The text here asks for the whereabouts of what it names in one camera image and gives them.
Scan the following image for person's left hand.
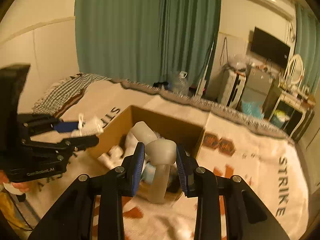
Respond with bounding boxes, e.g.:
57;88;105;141
0;170;31;193

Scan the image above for white air conditioner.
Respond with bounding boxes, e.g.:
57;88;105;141
250;0;295;21

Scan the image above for small grey fridge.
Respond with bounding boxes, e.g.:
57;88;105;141
241;68;273;106

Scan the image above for striped checked cloth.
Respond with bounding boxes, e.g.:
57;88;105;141
32;73;110;118

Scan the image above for blue tissue pack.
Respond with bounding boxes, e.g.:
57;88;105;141
141;162;156;185

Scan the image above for white cabinet heater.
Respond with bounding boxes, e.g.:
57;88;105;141
217;69;246;109

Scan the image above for oval vanity mirror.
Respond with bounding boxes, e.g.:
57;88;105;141
284;54;304;86

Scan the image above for white lace cloth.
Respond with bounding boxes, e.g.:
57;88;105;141
98;132;138;170

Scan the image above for black wall television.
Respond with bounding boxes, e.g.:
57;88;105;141
251;27;290;68

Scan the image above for small white cloth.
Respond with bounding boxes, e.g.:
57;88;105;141
71;113;104;137

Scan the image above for green curtain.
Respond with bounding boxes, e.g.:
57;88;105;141
75;0;221;85
295;3;320;94

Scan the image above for clear water jug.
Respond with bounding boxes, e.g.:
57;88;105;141
168;71;189;95

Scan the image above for cream blanket with orange characters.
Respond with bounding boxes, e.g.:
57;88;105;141
27;80;309;239

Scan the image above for white sock bundle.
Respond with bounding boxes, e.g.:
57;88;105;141
131;121;176;203

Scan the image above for white dressing table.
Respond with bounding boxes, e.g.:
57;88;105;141
263;87;315;141

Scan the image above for brown cardboard box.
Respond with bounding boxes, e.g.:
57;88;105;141
87;104;206;203

